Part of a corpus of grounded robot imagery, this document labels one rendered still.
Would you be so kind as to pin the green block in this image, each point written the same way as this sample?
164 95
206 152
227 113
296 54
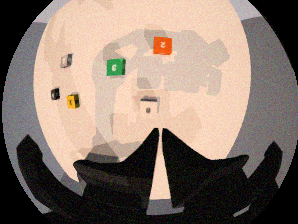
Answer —
115 67

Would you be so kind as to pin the orange digit block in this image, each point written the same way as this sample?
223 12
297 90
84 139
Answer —
162 45

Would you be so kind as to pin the small yellow block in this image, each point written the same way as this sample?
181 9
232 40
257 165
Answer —
72 101

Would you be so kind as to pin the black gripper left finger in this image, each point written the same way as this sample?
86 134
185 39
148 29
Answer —
133 175

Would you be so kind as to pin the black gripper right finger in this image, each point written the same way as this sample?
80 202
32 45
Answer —
188 172

